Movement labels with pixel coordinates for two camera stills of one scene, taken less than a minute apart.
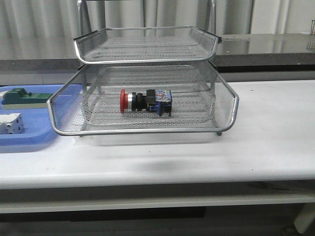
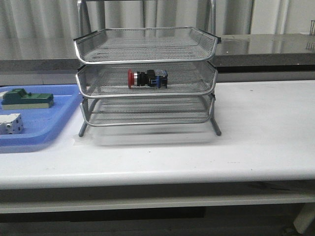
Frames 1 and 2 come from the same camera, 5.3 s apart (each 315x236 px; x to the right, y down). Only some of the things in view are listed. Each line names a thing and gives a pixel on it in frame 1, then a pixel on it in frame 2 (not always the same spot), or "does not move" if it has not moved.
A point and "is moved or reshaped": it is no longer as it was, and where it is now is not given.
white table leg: (305, 218) does not move
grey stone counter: (243, 57) does not move
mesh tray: (146, 45) does not move
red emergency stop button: (159, 101) to (152, 78)
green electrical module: (17, 98) does not move
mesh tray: (152, 97) is moved or reshaped
